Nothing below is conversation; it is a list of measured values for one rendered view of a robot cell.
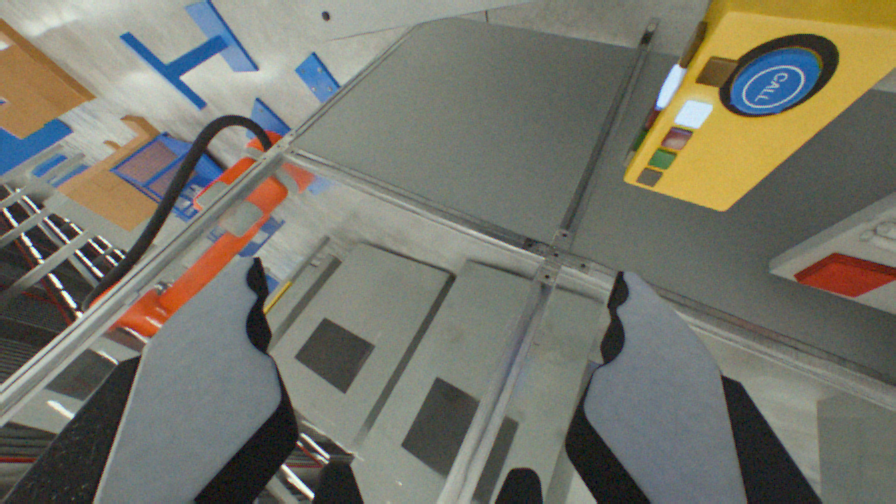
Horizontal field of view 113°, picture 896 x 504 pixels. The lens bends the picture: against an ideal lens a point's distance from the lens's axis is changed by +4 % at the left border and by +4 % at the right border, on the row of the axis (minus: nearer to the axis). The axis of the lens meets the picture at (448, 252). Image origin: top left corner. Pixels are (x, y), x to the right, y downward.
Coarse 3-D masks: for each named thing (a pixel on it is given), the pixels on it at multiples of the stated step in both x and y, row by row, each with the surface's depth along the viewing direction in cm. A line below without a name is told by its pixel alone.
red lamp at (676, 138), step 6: (672, 126) 26; (672, 132) 26; (678, 132) 26; (684, 132) 25; (690, 132) 25; (666, 138) 26; (672, 138) 26; (678, 138) 26; (684, 138) 26; (660, 144) 27; (666, 144) 27; (672, 144) 27; (678, 144) 26; (684, 144) 26
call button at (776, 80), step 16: (752, 64) 20; (768, 64) 19; (784, 64) 19; (800, 64) 19; (816, 64) 19; (736, 80) 21; (752, 80) 20; (768, 80) 20; (784, 80) 20; (800, 80) 19; (816, 80) 19; (736, 96) 21; (752, 96) 21; (768, 96) 21; (784, 96) 20; (800, 96) 20; (752, 112) 22; (768, 112) 21
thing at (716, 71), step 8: (712, 56) 21; (712, 64) 21; (720, 64) 21; (728, 64) 21; (736, 64) 20; (704, 72) 22; (712, 72) 21; (720, 72) 21; (728, 72) 21; (696, 80) 22; (704, 80) 22; (712, 80) 22; (720, 80) 22
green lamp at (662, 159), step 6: (660, 150) 28; (666, 150) 28; (654, 156) 28; (660, 156) 28; (666, 156) 28; (672, 156) 27; (648, 162) 29; (654, 162) 29; (660, 162) 28; (666, 162) 28; (660, 168) 29; (666, 168) 29
